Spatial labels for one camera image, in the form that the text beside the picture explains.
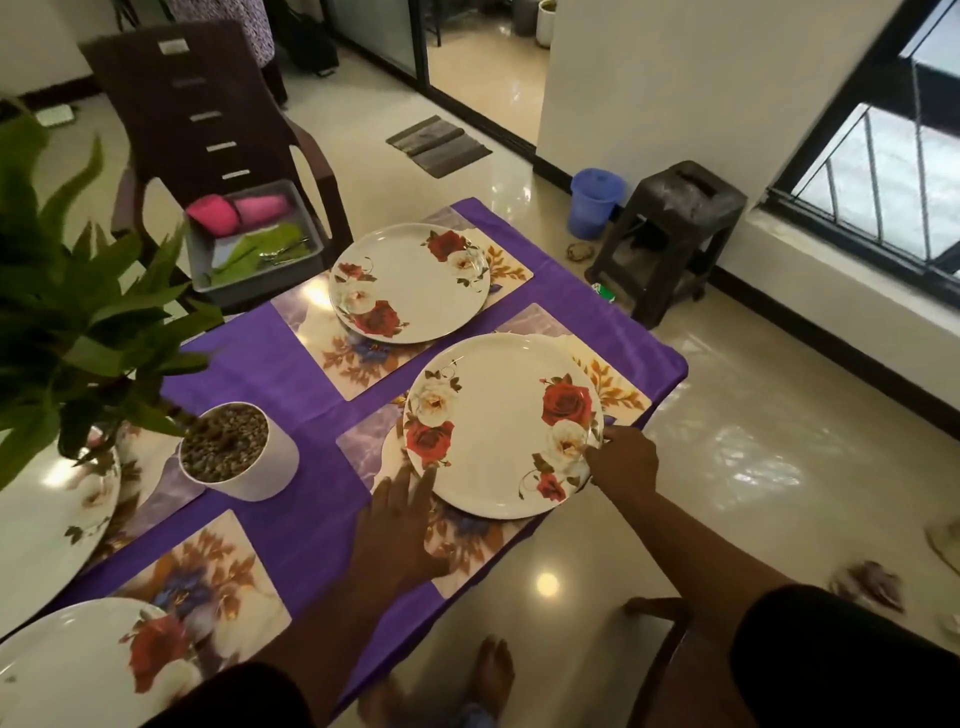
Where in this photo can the person's right hand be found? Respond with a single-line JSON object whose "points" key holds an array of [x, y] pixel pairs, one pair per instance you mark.
{"points": [[622, 465]]}

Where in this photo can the person's left hand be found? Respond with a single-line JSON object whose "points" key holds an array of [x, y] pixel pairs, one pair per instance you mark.
{"points": [[397, 540]]}

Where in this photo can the floral print placemat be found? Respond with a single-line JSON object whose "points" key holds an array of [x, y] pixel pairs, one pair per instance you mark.
{"points": [[225, 570], [150, 495], [367, 442], [330, 352]]}

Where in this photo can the white rose print plate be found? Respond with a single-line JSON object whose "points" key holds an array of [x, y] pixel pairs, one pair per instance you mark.
{"points": [[495, 420], [67, 667], [409, 281], [45, 540]]}

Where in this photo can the green packet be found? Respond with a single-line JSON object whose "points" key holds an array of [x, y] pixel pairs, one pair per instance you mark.
{"points": [[604, 292]]}

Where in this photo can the purple printed paper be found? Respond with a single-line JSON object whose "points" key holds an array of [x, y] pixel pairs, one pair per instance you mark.
{"points": [[866, 585]]}

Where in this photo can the bundle of steel cutlery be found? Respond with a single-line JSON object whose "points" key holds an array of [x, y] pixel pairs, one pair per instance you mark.
{"points": [[283, 251]]}

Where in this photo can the tan paper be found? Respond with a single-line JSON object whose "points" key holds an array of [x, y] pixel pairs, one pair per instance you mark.
{"points": [[945, 544]]}

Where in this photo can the small red white carton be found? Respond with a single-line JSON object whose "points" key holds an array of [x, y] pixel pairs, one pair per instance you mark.
{"points": [[952, 624]]}

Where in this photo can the person's right forearm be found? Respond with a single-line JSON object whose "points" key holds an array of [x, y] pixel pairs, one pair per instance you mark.
{"points": [[697, 570]]}

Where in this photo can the person's right foot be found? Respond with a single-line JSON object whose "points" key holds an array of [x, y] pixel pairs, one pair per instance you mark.
{"points": [[491, 675]]}

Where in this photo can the person's foot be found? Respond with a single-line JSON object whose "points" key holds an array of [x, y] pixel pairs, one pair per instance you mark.
{"points": [[379, 705], [491, 675]]}

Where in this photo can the person's left foot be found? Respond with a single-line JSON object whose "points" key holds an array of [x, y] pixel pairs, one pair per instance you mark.
{"points": [[379, 705]]}

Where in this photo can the person's light blue trousers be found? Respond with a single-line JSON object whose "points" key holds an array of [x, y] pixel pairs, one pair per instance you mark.
{"points": [[476, 716]]}

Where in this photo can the person's black shirt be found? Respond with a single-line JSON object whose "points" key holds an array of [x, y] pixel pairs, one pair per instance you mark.
{"points": [[825, 660]]}

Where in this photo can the purple tablecloth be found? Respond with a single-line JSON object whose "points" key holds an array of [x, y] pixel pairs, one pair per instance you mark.
{"points": [[315, 525]]}

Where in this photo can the green plant in white pot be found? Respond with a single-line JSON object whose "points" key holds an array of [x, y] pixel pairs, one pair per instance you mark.
{"points": [[270, 465]]}

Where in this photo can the brown plastic armchair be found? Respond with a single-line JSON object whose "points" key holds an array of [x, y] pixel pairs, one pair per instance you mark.
{"points": [[660, 609], [187, 82]]}

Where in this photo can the blue plastic bucket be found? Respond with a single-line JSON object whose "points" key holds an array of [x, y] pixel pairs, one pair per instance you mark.
{"points": [[592, 206]]}

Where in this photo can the black plastic stool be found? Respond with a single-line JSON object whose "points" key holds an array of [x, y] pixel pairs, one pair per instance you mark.
{"points": [[675, 195]]}

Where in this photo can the grey plastic tub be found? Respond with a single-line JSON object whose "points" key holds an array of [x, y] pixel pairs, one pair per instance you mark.
{"points": [[262, 289]]}

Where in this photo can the green ribbed mat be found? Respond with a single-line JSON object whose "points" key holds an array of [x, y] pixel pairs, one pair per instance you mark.
{"points": [[255, 251]]}

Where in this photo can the grey striped doormat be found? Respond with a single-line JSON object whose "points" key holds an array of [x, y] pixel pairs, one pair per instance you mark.
{"points": [[442, 146]]}

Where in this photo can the black barred window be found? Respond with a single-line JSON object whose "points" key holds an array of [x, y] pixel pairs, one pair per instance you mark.
{"points": [[840, 112]]}

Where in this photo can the white outdoor plant pot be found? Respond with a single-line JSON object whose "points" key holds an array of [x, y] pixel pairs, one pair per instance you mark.
{"points": [[546, 21]]}

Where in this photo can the black framed glass door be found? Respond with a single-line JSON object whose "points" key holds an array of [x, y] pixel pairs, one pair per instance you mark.
{"points": [[420, 45]]}

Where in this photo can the black backpack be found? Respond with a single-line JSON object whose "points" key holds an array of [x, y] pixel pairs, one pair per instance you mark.
{"points": [[311, 41]]}

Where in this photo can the grey patterned hanging cloth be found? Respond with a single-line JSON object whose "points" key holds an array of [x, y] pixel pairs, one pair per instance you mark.
{"points": [[225, 26]]}

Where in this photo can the white power strip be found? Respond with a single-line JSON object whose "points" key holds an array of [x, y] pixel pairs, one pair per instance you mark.
{"points": [[54, 115]]}

